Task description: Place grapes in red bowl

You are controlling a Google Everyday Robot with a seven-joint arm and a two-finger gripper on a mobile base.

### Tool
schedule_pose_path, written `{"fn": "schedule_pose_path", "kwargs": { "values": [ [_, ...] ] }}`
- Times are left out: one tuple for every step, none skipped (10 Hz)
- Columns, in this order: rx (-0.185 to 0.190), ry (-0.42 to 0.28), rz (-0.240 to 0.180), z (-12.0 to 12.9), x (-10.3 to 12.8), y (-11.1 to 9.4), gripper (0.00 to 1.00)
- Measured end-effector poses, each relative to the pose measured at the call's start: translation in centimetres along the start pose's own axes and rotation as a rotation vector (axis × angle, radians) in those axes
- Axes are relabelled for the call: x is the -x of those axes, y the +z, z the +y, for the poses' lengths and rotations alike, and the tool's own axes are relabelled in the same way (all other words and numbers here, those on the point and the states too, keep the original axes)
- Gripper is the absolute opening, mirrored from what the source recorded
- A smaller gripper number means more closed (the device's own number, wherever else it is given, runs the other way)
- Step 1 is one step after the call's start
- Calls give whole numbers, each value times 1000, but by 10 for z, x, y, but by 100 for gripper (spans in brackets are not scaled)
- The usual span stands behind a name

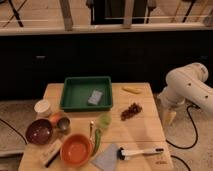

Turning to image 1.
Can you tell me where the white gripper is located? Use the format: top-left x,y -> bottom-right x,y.
159,97 -> 176,126

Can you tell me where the green handled spoon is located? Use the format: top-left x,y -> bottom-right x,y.
90,121 -> 101,156

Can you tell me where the wooden block eraser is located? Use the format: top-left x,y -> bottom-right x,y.
40,139 -> 62,167

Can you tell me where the orange red bowl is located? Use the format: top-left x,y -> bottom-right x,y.
60,134 -> 93,168

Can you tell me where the orange carrot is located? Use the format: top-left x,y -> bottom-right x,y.
49,112 -> 62,127

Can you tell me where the dark purple bowl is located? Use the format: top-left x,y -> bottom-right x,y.
25,119 -> 53,145

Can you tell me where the grey sponge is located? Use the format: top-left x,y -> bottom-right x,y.
88,90 -> 103,105

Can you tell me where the grey blue cloth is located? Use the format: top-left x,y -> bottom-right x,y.
91,143 -> 118,171

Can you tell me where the light green cup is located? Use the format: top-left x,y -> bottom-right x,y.
98,114 -> 111,129

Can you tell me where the green plastic tray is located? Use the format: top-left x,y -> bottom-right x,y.
60,76 -> 113,112

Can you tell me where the black cable at left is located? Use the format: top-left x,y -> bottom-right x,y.
0,118 -> 28,146

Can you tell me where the white cup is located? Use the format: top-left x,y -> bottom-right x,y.
34,99 -> 51,117

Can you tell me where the small metal cup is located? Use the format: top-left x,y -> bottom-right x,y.
57,117 -> 70,132

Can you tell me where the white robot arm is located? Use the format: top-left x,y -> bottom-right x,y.
158,62 -> 213,127

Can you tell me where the yellow banana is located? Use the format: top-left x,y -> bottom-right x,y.
122,86 -> 141,94

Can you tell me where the black power cable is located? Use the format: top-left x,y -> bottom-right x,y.
165,104 -> 200,171

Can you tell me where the white black handled brush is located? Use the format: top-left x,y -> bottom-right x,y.
117,147 -> 164,160

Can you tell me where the dark red grape bunch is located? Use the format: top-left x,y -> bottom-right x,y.
121,103 -> 142,121

